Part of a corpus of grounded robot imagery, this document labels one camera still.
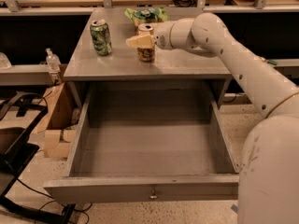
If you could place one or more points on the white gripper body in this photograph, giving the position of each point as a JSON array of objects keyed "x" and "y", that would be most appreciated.
[{"x": 163, "y": 35}]

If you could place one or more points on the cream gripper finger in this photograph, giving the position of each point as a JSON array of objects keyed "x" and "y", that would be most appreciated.
[{"x": 140, "y": 41}]

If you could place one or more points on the orange soda can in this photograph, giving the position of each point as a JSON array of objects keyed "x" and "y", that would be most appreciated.
[{"x": 145, "y": 55}]

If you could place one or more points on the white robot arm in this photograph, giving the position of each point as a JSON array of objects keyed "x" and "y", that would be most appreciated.
[{"x": 268, "y": 190}]

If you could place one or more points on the green soda can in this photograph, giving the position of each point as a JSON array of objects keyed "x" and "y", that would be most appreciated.
[{"x": 101, "y": 37}]

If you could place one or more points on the open grey top drawer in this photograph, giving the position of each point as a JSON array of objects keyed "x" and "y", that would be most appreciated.
[{"x": 140, "y": 142}]

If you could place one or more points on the green chip bag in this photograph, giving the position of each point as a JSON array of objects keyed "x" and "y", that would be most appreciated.
[{"x": 150, "y": 15}]

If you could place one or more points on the grey cabinet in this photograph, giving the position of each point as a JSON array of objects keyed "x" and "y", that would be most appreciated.
[{"x": 122, "y": 64}]

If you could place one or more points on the clear sanitizer bottle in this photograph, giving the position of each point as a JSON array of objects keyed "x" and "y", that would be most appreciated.
[{"x": 53, "y": 61}]

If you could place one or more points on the cardboard box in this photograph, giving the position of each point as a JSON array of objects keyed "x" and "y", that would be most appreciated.
[{"x": 60, "y": 108}]

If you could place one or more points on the black chair base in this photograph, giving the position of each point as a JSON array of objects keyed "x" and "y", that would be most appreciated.
[{"x": 16, "y": 153}]

